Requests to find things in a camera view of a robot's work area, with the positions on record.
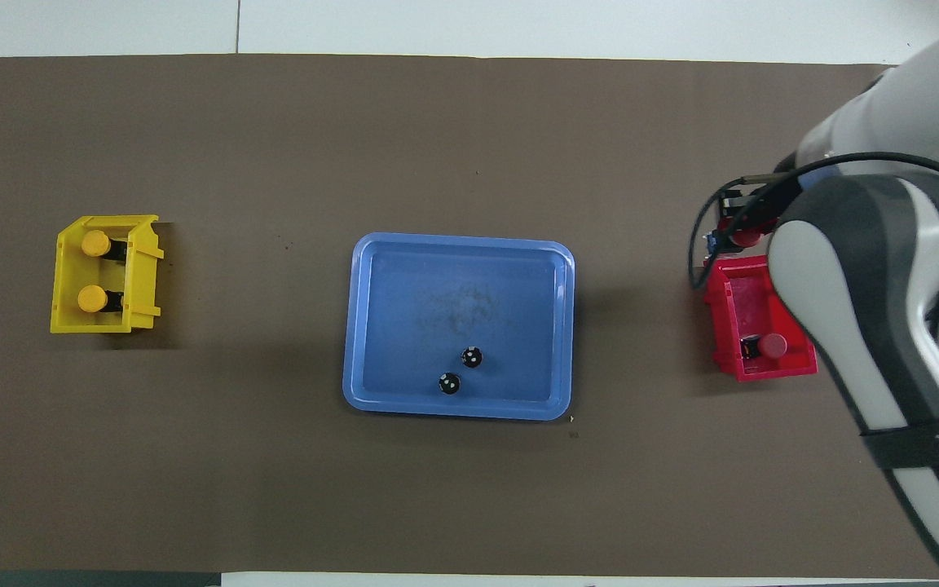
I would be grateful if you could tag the blue plastic tray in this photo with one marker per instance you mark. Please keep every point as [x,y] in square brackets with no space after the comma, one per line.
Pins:
[437,310]

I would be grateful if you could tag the yellow push button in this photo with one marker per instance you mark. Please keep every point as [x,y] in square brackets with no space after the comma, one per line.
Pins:
[93,299]
[96,243]

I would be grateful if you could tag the brown paper mat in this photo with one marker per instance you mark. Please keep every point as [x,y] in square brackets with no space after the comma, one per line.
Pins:
[355,505]

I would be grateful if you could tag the red plastic bin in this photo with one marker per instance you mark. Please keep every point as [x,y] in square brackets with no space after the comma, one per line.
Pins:
[751,302]

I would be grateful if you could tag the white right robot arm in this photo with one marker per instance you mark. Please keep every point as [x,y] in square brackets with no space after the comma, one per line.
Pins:
[885,244]

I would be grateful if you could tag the red push button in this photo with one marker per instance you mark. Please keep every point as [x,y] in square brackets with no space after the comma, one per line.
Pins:
[745,236]
[773,346]

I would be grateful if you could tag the yellow plastic bin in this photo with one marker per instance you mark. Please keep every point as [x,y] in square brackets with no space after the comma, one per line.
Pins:
[66,322]

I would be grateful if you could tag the black cylinder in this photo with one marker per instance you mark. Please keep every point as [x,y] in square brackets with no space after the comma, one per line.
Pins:
[449,383]
[472,356]

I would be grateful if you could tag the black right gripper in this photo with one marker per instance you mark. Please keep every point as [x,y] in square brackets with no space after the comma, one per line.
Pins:
[765,222]

